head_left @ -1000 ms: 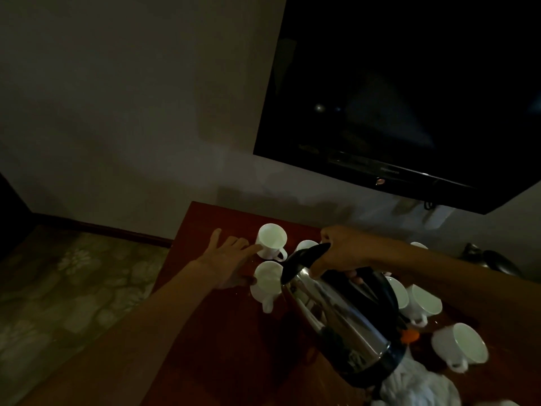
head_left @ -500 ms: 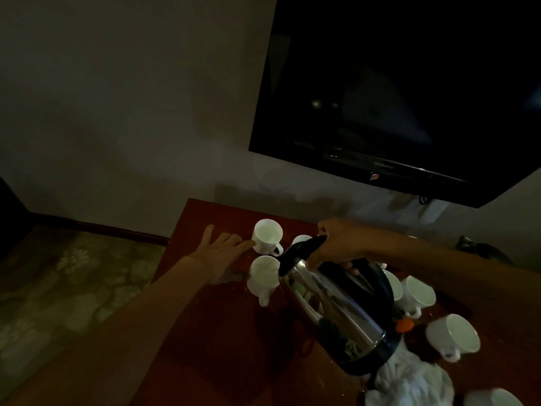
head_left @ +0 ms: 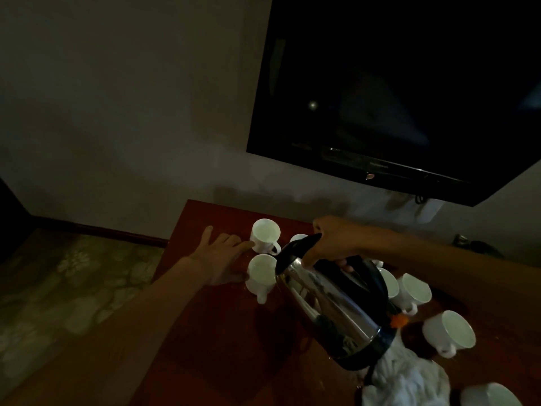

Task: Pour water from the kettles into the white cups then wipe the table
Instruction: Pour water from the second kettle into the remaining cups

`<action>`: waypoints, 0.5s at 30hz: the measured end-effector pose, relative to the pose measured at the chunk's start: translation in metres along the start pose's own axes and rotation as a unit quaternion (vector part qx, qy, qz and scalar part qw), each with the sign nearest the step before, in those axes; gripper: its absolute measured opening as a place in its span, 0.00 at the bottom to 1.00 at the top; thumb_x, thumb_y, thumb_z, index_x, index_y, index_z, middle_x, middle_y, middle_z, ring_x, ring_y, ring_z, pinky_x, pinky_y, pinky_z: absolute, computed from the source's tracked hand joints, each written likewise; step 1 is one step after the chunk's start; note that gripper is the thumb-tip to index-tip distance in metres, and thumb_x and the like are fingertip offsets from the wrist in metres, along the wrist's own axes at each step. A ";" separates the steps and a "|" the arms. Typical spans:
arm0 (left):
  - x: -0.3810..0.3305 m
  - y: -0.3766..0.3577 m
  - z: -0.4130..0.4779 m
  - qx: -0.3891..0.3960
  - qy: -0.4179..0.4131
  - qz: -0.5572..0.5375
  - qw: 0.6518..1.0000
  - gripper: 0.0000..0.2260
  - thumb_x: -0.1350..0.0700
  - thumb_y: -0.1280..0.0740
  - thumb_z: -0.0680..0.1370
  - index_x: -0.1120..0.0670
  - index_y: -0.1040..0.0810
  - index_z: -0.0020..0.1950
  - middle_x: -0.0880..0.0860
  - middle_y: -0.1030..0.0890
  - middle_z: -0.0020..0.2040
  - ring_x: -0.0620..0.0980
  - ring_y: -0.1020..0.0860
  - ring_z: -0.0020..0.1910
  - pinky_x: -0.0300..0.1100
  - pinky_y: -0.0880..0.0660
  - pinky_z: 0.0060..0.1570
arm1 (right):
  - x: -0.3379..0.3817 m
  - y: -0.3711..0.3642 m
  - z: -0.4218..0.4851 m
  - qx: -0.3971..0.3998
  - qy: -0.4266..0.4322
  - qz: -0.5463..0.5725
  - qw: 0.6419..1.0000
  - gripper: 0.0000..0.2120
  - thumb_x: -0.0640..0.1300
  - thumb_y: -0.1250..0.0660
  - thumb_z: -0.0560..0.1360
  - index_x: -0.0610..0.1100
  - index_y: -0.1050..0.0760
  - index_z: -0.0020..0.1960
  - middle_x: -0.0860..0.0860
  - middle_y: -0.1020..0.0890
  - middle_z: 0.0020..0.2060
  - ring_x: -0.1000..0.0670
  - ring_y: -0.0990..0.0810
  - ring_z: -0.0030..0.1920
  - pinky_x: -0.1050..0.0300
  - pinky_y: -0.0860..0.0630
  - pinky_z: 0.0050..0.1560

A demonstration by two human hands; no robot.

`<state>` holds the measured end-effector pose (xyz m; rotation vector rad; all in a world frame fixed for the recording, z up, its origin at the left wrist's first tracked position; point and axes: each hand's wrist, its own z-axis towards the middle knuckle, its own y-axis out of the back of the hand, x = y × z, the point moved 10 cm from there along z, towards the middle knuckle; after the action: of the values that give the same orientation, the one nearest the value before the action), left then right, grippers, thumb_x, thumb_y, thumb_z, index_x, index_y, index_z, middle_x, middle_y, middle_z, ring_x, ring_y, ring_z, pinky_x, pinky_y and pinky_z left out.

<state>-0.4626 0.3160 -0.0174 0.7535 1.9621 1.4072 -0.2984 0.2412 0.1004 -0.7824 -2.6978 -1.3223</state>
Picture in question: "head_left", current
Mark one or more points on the person's right forearm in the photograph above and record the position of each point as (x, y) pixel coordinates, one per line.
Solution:
(465, 283)

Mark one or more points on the white ceramic cup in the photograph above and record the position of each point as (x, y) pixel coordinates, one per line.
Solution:
(490, 397)
(450, 329)
(416, 289)
(377, 263)

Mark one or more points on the person's left forearm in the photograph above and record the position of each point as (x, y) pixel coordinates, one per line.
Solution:
(105, 334)

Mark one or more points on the dark red wooden table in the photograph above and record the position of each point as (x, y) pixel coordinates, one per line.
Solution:
(220, 334)

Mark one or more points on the steel kettle with black lid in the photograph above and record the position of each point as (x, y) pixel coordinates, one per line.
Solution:
(486, 249)

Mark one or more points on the person's right hand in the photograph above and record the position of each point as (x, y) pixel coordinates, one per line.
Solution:
(346, 241)

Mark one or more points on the black and steel kettle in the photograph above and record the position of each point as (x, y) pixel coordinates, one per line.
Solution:
(338, 317)

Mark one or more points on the black wall television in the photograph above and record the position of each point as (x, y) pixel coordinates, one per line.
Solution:
(401, 71)

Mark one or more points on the white crumpled cloth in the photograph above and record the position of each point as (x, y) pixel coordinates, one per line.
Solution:
(405, 380)

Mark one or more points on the person's left hand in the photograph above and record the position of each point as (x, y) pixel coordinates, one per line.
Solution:
(220, 262)

